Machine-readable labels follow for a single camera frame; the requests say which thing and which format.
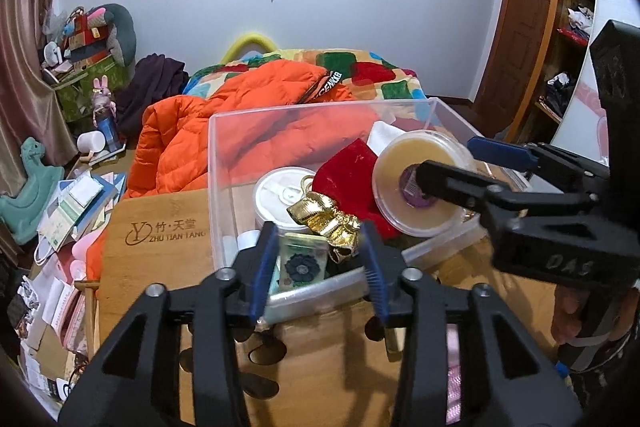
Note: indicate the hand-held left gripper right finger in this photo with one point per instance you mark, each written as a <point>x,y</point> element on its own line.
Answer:
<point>377,272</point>

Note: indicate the pile of papers and books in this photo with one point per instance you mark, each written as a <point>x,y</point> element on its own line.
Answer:
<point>75,202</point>

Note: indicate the green packet black flower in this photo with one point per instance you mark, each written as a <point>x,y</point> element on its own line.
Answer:
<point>300,267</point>

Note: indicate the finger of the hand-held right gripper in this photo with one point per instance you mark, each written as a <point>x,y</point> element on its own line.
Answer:
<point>450,182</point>
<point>500,152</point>

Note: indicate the striped pink curtain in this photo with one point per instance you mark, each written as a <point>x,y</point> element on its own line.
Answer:
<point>25,82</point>

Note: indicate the wooden door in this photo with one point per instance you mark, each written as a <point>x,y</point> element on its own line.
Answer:
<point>520,32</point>

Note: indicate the dark purple cloth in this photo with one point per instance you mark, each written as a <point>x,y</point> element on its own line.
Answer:
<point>155,82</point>

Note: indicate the wooden desktop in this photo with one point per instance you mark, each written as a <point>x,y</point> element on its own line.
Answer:
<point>150,267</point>

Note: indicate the colourful patchwork blanket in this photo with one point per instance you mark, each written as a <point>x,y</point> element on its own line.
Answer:
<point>385,77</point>

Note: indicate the wooden shelf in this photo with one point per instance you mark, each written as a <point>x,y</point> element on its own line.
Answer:
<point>547,109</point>

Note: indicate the orange puffer jacket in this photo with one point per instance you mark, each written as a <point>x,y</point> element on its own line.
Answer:
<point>200,122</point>

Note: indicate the white round lidded container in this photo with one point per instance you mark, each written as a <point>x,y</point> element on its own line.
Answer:
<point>280,202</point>

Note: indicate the white device box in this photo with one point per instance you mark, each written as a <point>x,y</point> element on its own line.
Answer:
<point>60,389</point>

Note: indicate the beige round jar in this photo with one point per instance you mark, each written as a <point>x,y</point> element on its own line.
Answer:
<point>395,187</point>

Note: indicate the red velvet pouch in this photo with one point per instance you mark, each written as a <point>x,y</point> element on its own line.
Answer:
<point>345,172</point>

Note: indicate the grey plush cushion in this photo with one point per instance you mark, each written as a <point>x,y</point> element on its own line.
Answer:
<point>125,37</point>

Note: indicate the white cup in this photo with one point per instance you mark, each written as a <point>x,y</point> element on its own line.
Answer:
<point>90,142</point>

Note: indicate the clear plastic storage box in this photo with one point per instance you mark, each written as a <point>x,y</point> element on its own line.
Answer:
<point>440,242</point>

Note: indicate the person's right hand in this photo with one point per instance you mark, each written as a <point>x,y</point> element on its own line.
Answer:
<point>565,317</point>

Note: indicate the white wardrobe door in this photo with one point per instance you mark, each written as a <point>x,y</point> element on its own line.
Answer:
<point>582,127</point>

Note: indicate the pink plastic item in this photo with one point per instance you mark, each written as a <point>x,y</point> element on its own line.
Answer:
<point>85,252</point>

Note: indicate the small white desk fan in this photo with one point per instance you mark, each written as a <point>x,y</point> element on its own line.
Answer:
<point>52,52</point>

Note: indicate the teal dinosaur plush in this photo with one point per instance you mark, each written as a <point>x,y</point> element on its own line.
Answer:
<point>30,197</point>

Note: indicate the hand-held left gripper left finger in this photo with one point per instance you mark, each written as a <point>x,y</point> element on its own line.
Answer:
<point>265,267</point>

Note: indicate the green patterned storage box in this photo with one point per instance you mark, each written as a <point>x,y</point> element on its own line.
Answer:
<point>80,99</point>

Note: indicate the red patchwork box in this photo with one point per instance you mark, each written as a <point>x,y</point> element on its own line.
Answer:
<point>87,32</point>

